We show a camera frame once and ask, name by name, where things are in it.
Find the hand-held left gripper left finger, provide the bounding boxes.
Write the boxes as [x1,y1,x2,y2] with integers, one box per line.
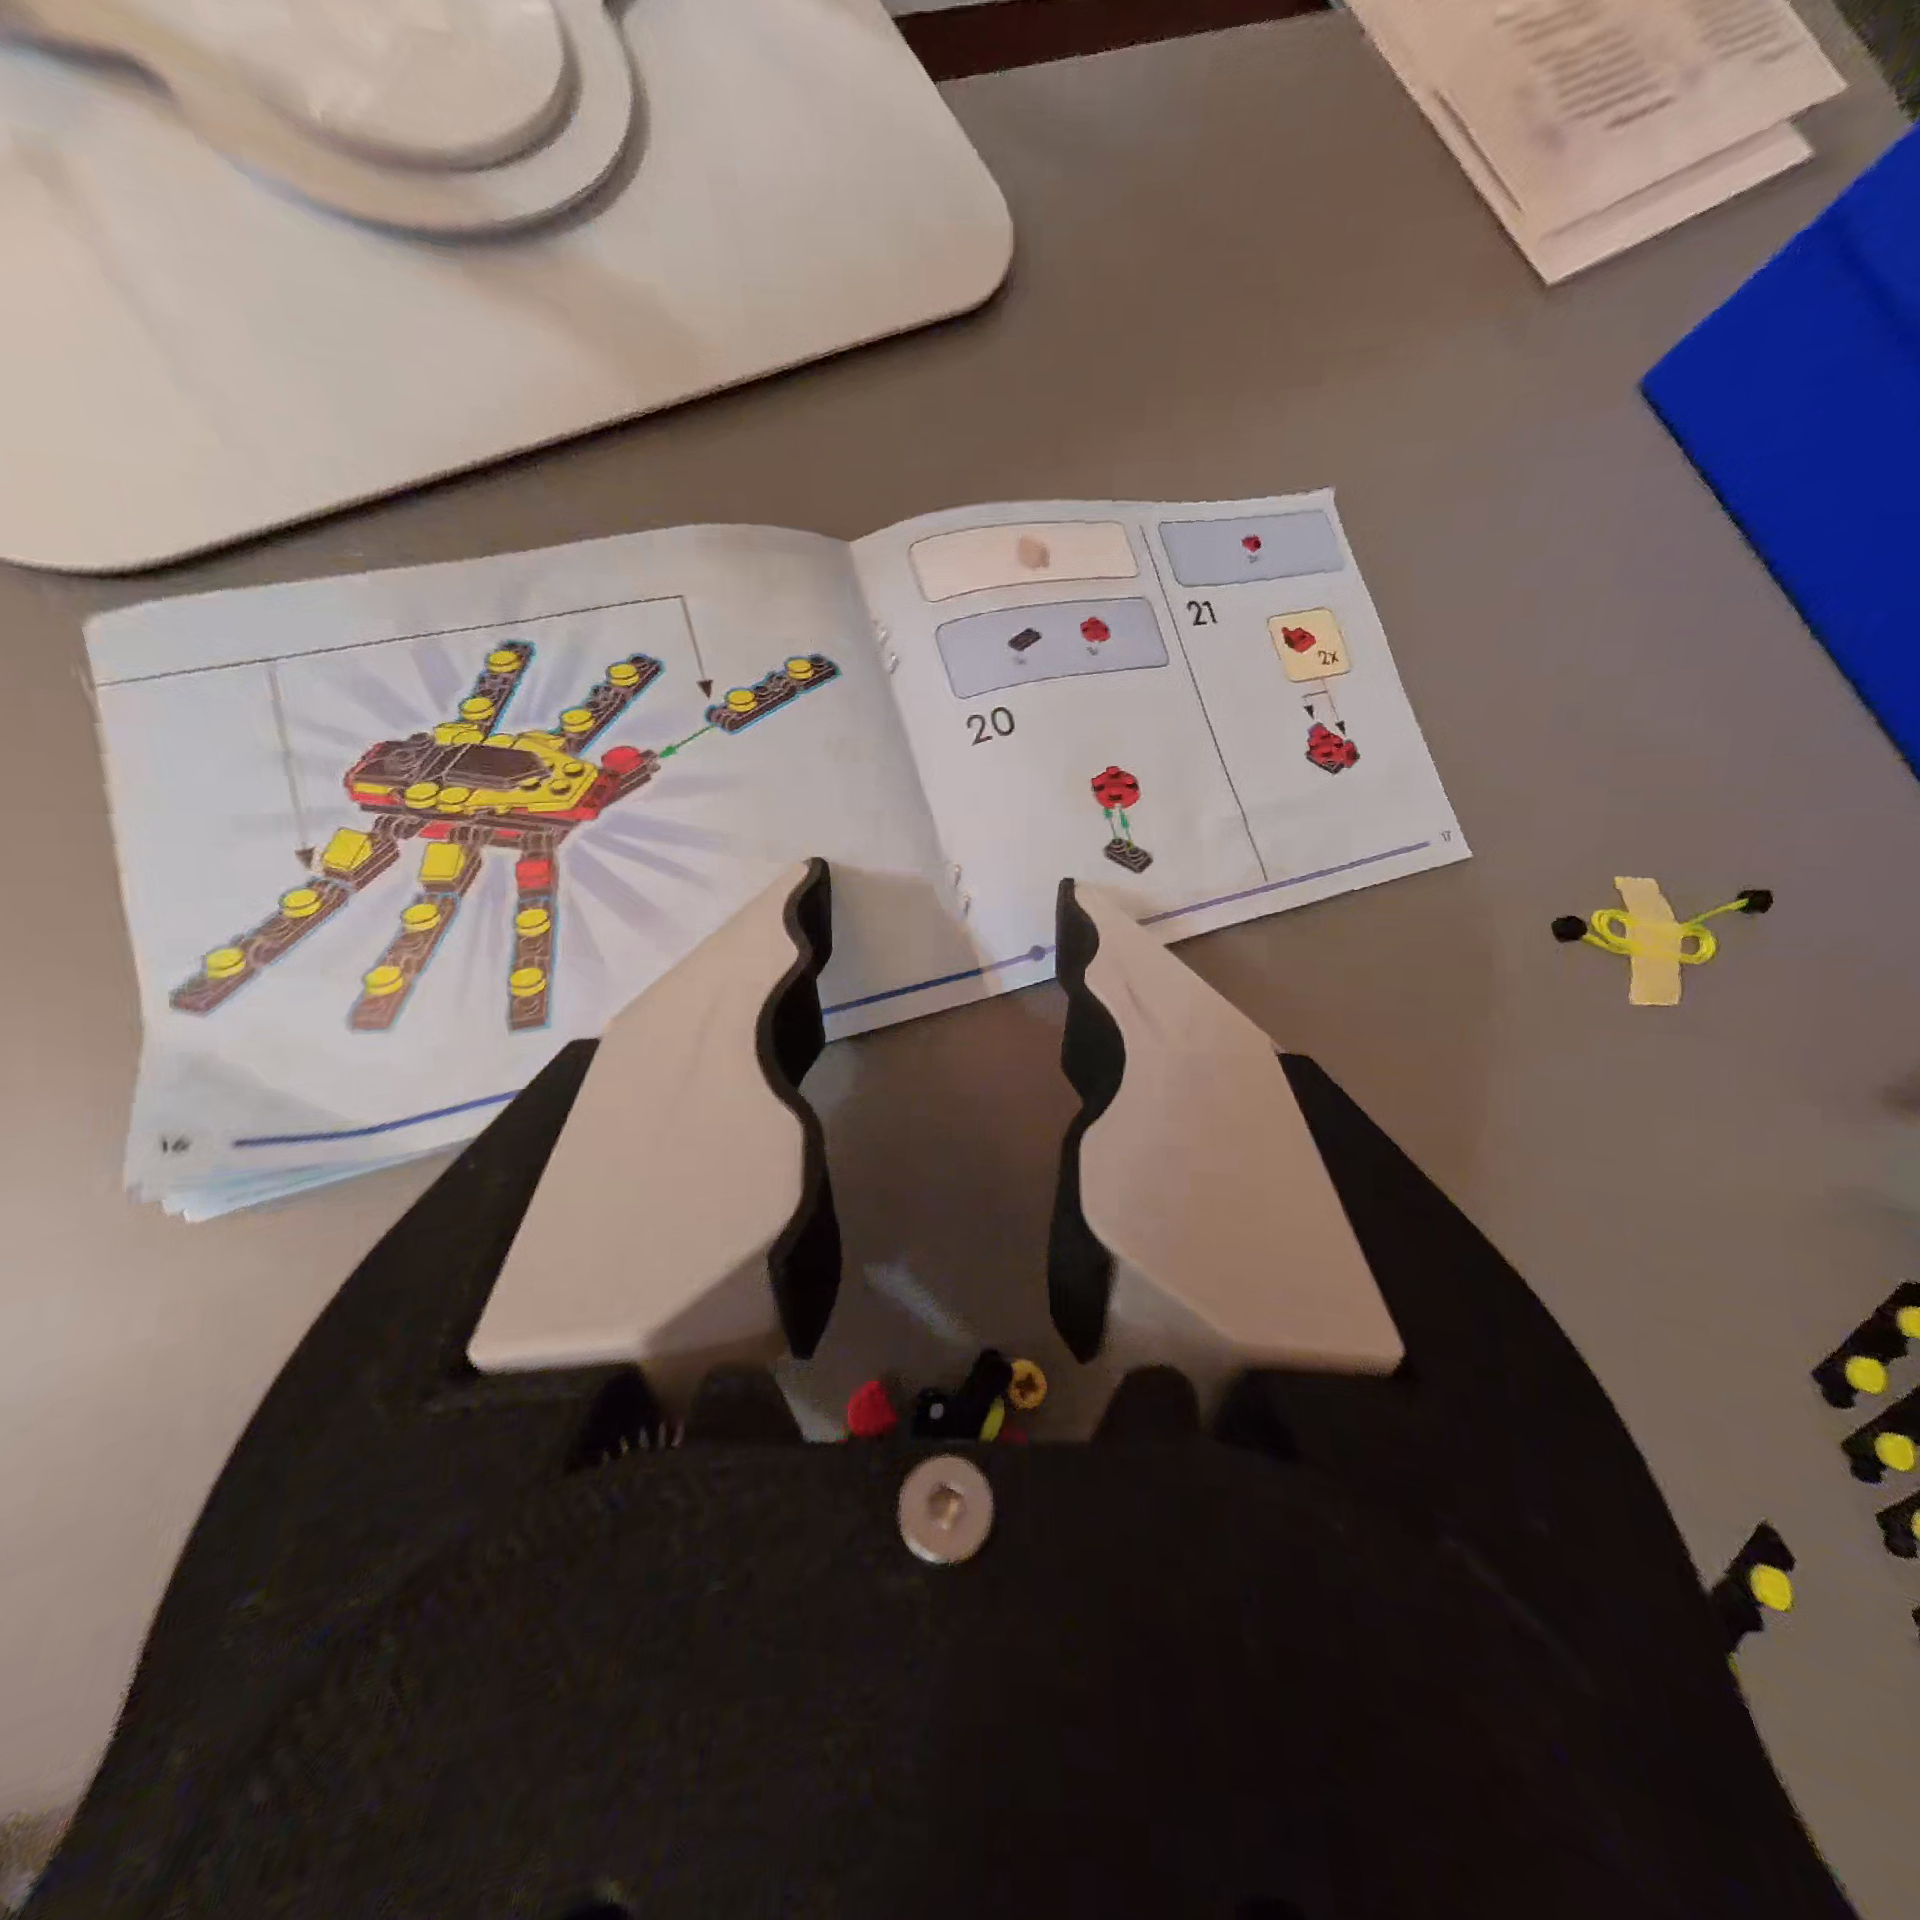
[464,856,846,1379]

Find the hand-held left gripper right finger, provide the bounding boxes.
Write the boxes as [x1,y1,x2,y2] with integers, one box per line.
[1047,881,1408,1385]

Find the pile of lego pieces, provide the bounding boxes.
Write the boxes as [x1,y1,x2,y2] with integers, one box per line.
[839,1347,1050,1445]

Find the masking tape piece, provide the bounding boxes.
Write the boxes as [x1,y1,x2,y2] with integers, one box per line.
[1610,875,1721,1009]

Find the white instruction booklet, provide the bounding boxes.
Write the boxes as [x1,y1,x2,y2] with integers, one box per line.
[81,487,1473,1225]

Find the white stand base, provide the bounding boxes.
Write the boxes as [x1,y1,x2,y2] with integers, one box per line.
[0,0,1016,578]

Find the blue plastic bin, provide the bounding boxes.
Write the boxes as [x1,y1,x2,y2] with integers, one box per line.
[1638,129,1920,781]

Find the stack of printed papers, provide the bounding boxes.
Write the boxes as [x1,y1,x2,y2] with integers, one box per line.
[1338,0,1849,288]

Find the yellow lego string black ends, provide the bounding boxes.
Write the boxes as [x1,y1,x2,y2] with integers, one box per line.
[1549,888,1776,964]

